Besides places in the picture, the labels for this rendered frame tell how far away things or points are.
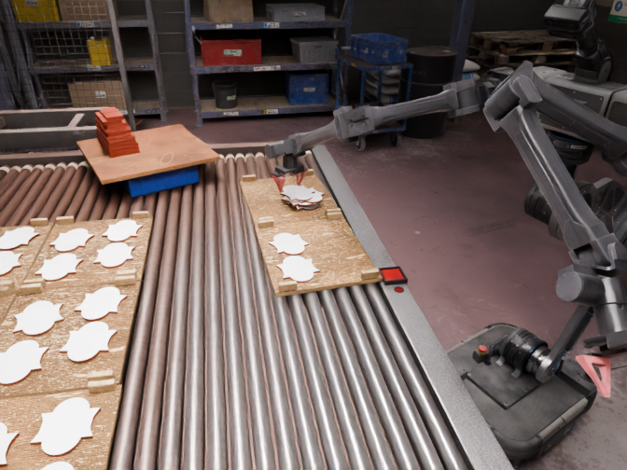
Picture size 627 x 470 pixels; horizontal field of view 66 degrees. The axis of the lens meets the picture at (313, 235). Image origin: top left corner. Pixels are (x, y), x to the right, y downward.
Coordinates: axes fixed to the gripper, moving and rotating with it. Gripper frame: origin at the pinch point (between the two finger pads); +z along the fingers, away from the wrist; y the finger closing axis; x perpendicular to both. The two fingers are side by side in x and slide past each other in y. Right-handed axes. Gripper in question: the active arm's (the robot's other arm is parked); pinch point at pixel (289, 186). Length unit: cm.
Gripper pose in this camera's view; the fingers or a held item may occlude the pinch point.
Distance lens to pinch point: 197.2
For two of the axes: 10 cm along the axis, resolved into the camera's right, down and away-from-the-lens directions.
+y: -7.4, 3.3, -5.8
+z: -0.3, 8.5, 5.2
